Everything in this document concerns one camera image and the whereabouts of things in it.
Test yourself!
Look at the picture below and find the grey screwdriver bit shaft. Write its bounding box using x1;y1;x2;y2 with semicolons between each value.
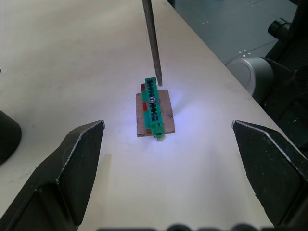
142;0;163;86

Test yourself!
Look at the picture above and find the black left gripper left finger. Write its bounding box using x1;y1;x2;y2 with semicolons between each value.
0;120;106;231

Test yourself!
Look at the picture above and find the green toothed gripper body piece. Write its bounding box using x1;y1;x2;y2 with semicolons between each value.
141;77;167;141

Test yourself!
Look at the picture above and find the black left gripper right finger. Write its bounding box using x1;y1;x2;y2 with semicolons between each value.
231;119;308;229

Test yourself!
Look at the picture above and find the brown cardboard pad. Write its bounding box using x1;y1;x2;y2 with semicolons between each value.
135;89;176;138

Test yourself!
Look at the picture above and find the black rounded object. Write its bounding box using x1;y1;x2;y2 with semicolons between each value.
0;110;22;166

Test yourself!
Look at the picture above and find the silver robot body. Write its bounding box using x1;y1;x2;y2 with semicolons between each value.
223;0;308;154

